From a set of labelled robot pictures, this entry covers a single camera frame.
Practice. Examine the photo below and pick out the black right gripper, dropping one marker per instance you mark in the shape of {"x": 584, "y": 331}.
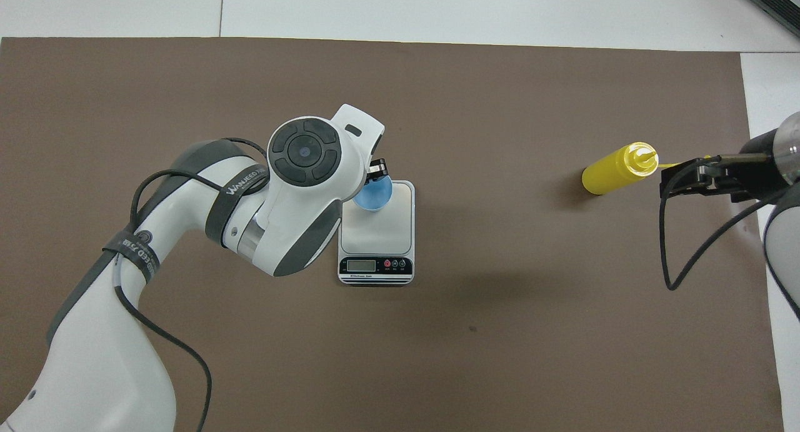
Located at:
{"x": 759, "y": 169}

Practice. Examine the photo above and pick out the light blue plastic cup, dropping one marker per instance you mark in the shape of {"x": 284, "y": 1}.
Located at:
{"x": 375, "y": 195}

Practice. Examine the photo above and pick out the yellow squeeze bottle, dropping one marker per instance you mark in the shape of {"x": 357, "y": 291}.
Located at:
{"x": 609, "y": 172}

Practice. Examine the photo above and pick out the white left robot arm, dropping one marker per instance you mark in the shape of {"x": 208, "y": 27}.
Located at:
{"x": 100, "y": 369}

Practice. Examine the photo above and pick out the silver digital kitchen scale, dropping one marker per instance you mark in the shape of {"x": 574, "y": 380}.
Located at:
{"x": 381, "y": 244}

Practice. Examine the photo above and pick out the brown table mat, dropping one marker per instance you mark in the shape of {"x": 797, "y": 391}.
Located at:
{"x": 400, "y": 357}

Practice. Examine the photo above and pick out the grey ribbed metal device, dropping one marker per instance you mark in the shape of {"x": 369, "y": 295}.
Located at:
{"x": 781, "y": 0}

